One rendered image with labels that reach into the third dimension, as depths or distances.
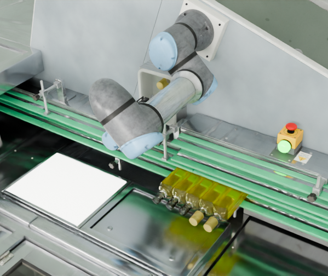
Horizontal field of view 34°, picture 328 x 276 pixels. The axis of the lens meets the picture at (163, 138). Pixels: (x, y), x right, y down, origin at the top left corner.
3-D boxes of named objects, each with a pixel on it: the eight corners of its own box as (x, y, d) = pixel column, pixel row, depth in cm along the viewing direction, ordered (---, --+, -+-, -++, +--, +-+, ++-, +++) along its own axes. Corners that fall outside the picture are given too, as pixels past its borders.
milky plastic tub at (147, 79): (151, 106, 228) (139, 115, 223) (149, 58, 216) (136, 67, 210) (186, 118, 220) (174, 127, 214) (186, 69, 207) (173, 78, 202)
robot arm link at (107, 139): (121, 147, 189) (109, 155, 195) (139, 132, 196) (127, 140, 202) (108, 129, 188) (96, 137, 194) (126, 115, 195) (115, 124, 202)
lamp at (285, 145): (279, 148, 192) (275, 151, 190) (280, 137, 189) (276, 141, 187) (291, 151, 189) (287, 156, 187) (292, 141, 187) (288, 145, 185)
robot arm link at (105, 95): (73, 90, 142) (88, 93, 190) (98, 123, 143) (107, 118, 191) (107, 63, 142) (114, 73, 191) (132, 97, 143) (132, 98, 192)
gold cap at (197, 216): (193, 210, 190) (186, 218, 187) (201, 210, 187) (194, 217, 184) (197, 219, 191) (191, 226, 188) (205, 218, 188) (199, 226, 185)
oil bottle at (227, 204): (237, 187, 205) (209, 219, 191) (239, 175, 202) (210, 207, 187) (251, 191, 202) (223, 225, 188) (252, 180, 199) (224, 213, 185)
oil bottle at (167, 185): (186, 167, 216) (156, 197, 202) (186, 156, 213) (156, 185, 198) (199, 172, 213) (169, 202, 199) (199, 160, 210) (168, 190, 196)
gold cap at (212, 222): (217, 217, 184) (210, 225, 181) (219, 225, 186) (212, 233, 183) (208, 216, 186) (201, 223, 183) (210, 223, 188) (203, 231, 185)
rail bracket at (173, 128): (172, 148, 215) (154, 165, 206) (171, 113, 205) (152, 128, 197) (178, 150, 213) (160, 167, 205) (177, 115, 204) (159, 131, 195)
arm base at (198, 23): (184, 1, 188) (169, 10, 182) (219, 23, 185) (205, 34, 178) (173, 35, 199) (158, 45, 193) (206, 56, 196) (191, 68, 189)
